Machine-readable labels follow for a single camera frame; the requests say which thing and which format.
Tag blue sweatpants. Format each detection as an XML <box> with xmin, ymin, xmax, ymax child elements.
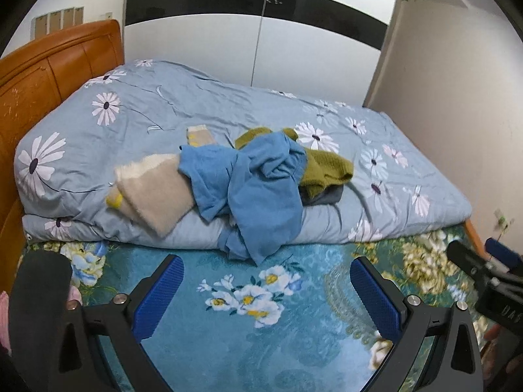
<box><xmin>178</xmin><ymin>132</ymin><xmax>308</xmax><ymax>265</ymax></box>

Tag pink striped cloth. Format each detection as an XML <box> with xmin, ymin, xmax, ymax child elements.
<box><xmin>0</xmin><ymin>286</ymin><xmax>82</xmax><ymax>355</ymax></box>

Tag teal floral bed sheet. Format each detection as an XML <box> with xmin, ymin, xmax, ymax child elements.
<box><xmin>18</xmin><ymin>224</ymin><xmax>498</xmax><ymax>392</ymax></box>

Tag beige fuzzy sweater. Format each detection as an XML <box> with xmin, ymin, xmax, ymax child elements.
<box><xmin>105</xmin><ymin>124</ymin><xmax>217</xmax><ymax>239</ymax></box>

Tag dark grey garment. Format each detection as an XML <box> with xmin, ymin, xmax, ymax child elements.
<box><xmin>300</xmin><ymin>185</ymin><xmax>343</xmax><ymax>206</ymax></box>

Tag light blue floral duvet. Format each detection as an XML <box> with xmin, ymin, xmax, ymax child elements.
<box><xmin>14</xmin><ymin>60</ymin><xmax>472</xmax><ymax>249</ymax></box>

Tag olive green knit sweater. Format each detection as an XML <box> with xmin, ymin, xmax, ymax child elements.
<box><xmin>235</xmin><ymin>126</ymin><xmax>354</xmax><ymax>200</ymax></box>

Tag orange wooden headboard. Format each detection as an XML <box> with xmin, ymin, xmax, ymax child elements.
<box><xmin>0</xmin><ymin>20</ymin><xmax>124</xmax><ymax>293</ymax></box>

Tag white wardrobe with black band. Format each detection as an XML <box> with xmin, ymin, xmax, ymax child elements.
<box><xmin>124</xmin><ymin>0</ymin><xmax>396</xmax><ymax>105</ymax></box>

